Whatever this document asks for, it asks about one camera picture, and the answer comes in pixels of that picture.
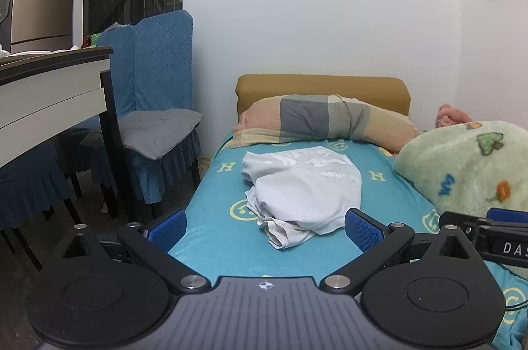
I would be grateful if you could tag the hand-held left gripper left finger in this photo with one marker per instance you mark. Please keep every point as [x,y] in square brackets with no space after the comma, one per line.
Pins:
[167,229]

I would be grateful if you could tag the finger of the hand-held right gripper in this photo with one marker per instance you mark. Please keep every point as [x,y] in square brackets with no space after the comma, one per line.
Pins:
[507,214]

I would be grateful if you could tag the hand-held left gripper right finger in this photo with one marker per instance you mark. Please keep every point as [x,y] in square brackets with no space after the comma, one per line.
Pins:
[363,231]

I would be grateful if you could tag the light grey printed t-shirt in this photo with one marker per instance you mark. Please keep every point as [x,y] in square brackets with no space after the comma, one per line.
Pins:
[305,193]

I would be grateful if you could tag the bed with teal printed sheet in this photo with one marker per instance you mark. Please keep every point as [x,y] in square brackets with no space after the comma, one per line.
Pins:
[214,218]

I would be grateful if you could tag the green printed fleece blanket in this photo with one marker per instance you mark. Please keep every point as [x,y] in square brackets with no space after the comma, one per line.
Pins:
[453,168]

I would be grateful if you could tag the beige printed object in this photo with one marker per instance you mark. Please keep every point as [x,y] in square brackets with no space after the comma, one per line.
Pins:
[203,167]

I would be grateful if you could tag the grey seat cushion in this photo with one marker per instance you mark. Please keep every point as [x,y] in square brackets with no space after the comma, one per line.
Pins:
[152,131]

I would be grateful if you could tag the pink fluffy cloth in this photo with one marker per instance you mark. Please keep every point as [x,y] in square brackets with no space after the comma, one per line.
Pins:
[449,115]

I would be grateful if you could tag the patchwork peach grey pillow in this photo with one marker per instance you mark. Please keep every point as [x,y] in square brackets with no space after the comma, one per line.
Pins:
[321,119]

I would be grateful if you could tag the blue covered chair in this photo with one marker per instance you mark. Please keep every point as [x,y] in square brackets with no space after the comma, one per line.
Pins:
[163,61]
[29,185]
[117,45]

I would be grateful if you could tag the mustard headboard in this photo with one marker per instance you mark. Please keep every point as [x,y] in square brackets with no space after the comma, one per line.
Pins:
[321,84]

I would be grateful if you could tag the white table with dark legs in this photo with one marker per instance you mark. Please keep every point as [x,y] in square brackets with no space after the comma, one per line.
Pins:
[45,94]

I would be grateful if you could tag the green cup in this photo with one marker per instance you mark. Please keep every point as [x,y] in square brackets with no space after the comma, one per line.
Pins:
[95,39]

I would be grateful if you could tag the small red object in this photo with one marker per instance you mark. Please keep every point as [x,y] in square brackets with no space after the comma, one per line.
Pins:
[85,43]

